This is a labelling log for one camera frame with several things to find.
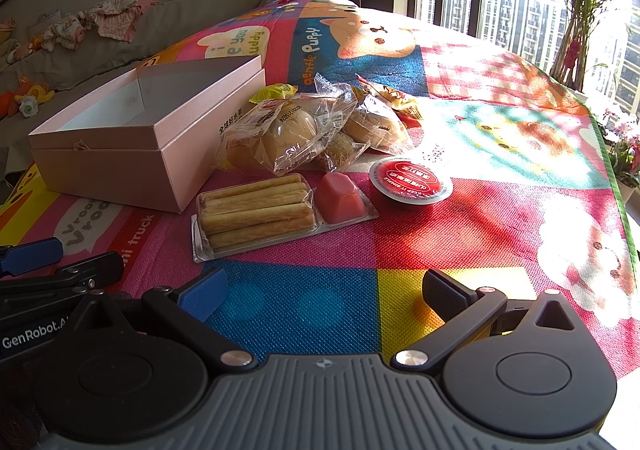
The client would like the pink orchid pot plant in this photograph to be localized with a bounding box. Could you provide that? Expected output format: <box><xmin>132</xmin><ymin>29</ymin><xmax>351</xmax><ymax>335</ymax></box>
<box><xmin>599</xmin><ymin>107</ymin><xmax>640</xmax><ymax>204</ymax></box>

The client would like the white pink baby garment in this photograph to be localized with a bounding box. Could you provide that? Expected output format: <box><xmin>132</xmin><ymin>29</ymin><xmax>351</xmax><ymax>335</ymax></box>
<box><xmin>42</xmin><ymin>14</ymin><xmax>87</xmax><ymax>51</ymax></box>

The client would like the grey sofa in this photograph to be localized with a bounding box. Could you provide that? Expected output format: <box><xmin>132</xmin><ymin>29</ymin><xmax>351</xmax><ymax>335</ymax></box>
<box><xmin>0</xmin><ymin>0</ymin><xmax>321</xmax><ymax>181</ymax></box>

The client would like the orange plush toy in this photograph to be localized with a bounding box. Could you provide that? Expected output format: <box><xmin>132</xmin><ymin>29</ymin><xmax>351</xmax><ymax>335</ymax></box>
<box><xmin>0</xmin><ymin>76</ymin><xmax>56</xmax><ymax>118</ymax></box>

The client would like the biscuit sticks dip pack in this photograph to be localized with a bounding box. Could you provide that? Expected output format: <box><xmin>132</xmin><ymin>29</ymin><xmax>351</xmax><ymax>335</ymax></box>
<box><xmin>191</xmin><ymin>171</ymin><xmax>380</xmax><ymax>264</ymax></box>

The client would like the yellow snack packet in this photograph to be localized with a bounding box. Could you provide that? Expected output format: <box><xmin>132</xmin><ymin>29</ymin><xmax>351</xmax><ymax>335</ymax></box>
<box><xmin>250</xmin><ymin>82</ymin><xmax>299</xmax><ymax>106</ymax></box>

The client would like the bread bun packet orange label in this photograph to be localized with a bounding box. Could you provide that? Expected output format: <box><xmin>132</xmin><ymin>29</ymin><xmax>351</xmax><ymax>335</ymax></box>
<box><xmin>220</xmin><ymin>97</ymin><xmax>351</xmax><ymax>176</ymax></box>

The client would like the pink floral baby garment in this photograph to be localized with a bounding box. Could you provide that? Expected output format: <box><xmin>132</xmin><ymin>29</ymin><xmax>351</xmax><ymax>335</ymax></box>
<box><xmin>82</xmin><ymin>0</ymin><xmax>163</xmax><ymax>43</ymax></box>

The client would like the pink cardboard box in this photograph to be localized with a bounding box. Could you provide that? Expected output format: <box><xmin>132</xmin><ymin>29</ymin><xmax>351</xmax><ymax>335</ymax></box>
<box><xmin>28</xmin><ymin>55</ymin><xmax>267</xmax><ymax>214</ymax></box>

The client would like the red lid jelly cup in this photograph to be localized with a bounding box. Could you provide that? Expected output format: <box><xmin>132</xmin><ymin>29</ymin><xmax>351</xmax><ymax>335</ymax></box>
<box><xmin>369</xmin><ymin>155</ymin><xmax>453</xmax><ymax>207</ymax></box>

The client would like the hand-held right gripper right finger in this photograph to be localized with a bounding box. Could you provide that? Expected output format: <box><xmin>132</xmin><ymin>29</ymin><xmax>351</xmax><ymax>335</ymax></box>
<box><xmin>390</xmin><ymin>269</ymin><xmax>588</xmax><ymax>373</ymax></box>

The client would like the small brown cake packet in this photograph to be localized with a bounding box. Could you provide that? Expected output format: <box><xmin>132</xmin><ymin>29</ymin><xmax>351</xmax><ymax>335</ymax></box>
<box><xmin>315</xmin><ymin>130</ymin><xmax>371</xmax><ymax>172</ymax></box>

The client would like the round pastry clear packet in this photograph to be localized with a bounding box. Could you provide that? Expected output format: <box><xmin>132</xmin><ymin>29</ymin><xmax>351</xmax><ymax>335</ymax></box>
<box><xmin>345</xmin><ymin>95</ymin><xmax>416</xmax><ymax>154</ymax></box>

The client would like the colourful printed play mat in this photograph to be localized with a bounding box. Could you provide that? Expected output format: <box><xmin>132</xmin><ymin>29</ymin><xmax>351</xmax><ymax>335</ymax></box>
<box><xmin>0</xmin><ymin>0</ymin><xmax>640</xmax><ymax>381</ymax></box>

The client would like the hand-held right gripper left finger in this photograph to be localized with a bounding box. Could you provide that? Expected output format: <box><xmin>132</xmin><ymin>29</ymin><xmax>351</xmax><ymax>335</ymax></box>
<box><xmin>60</xmin><ymin>267</ymin><xmax>256</xmax><ymax>371</ymax></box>

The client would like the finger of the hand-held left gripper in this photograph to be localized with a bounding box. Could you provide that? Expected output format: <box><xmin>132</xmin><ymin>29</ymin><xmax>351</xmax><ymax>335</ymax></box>
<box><xmin>0</xmin><ymin>237</ymin><xmax>64</xmax><ymax>277</ymax></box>
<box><xmin>52</xmin><ymin>252</ymin><xmax>124</xmax><ymax>292</ymax></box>

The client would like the cartoon print snack packet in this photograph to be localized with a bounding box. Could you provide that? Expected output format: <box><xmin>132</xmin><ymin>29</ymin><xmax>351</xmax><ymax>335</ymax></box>
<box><xmin>356</xmin><ymin>74</ymin><xmax>425</xmax><ymax>131</ymax></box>

